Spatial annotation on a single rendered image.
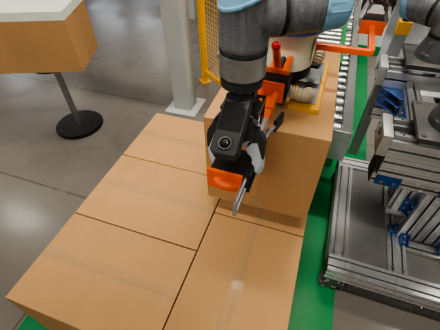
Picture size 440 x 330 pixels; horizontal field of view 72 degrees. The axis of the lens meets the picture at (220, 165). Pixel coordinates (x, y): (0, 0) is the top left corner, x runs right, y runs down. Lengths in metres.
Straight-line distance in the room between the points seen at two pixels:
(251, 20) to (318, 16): 0.10
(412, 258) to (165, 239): 1.25
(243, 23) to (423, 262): 1.64
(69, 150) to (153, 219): 1.52
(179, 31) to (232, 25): 2.07
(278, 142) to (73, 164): 1.94
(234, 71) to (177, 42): 2.09
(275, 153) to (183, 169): 0.68
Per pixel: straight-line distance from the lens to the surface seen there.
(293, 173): 1.04
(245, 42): 0.45
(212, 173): 0.59
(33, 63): 2.52
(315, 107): 1.02
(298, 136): 0.93
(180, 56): 2.60
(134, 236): 1.35
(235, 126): 0.49
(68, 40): 2.33
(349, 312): 1.85
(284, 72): 0.91
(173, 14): 2.48
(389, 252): 1.82
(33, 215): 2.40
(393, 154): 1.21
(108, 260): 1.33
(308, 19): 0.48
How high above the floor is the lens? 1.65
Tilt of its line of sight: 46 degrees down
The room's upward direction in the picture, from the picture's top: 2 degrees counter-clockwise
